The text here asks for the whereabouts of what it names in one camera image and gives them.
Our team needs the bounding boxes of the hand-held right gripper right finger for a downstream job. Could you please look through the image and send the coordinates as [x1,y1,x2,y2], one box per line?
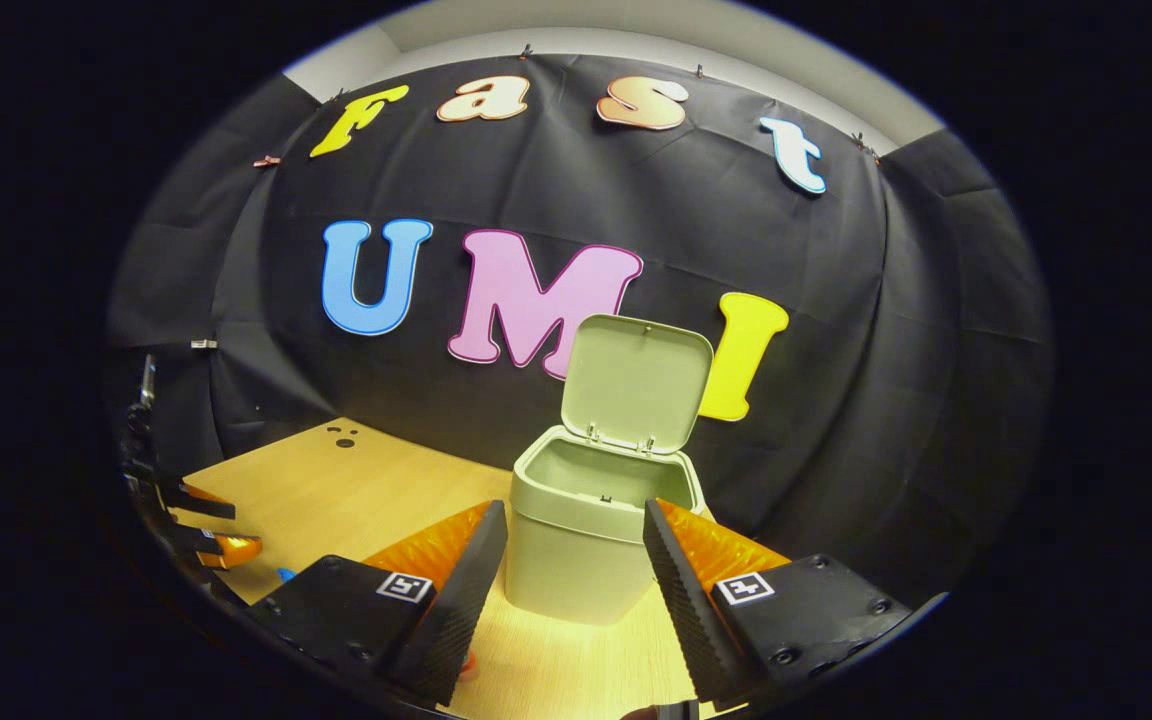
[642,498,912,706]

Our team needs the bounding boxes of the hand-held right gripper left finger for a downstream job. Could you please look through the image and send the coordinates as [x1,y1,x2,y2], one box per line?
[251,500,509,708]

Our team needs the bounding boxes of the pale green desktop garbage bin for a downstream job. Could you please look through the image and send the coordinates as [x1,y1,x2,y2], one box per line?
[506,313,715,626]

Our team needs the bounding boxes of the wooden desktop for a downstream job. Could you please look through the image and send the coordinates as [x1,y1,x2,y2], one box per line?
[171,418,737,720]

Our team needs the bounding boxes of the black backdrop cloth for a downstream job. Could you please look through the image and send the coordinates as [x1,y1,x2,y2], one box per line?
[106,55,1052,601]

